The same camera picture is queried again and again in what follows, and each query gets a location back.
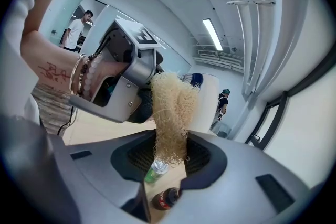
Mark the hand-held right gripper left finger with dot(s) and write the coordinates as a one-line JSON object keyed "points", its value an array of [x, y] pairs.
{"points": [[105, 173]]}

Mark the yellow-green bottle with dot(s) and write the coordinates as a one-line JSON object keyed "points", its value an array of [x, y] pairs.
{"points": [[156, 173]]}

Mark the black window frame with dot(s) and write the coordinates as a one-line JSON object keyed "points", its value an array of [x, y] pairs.
{"points": [[265, 118]]}

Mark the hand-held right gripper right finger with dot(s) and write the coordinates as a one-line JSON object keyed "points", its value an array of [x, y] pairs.
{"points": [[236, 178]]}

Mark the beige sponge cloth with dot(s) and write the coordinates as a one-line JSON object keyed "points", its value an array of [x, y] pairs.
{"points": [[168, 112]]}

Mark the person's left hand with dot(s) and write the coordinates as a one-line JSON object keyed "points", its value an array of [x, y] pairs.
{"points": [[107, 73]]}

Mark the gold bangle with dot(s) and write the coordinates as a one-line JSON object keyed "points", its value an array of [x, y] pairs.
{"points": [[74, 73]]}

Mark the brown bottle red cap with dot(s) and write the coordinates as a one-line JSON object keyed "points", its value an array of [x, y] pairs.
{"points": [[165, 199]]}

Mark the ceiling light panel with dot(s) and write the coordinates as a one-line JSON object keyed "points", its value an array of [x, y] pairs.
{"points": [[213, 34]]}

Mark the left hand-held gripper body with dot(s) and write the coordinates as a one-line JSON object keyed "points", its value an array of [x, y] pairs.
{"points": [[136, 65]]}

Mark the person's white shirt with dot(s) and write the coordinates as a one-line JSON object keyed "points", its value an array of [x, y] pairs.
{"points": [[29, 0]]}

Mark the white ceiling air vent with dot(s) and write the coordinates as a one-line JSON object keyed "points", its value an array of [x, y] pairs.
{"points": [[218, 56]]}

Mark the person's left forearm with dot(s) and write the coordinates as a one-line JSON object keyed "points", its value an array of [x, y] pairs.
{"points": [[50, 60]]}

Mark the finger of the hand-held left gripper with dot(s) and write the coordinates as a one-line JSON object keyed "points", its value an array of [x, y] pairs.
{"points": [[141, 107]]}

